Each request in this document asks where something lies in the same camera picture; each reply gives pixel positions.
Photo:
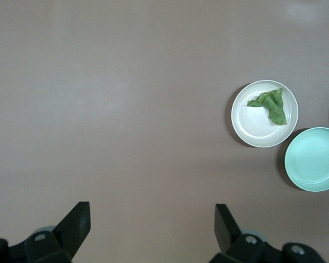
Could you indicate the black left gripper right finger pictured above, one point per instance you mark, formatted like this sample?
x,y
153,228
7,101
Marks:
x,y
230,238

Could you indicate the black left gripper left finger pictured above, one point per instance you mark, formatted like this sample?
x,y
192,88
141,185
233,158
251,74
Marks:
x,y
71,235

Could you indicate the green lettuce leaf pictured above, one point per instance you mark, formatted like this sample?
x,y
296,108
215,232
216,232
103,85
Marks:
x,y
275,109

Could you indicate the mint green round plate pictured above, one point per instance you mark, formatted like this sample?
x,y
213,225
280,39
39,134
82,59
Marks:
x,y
312,159

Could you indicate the beige round plate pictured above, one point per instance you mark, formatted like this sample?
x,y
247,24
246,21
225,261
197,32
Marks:
x,y
252,126

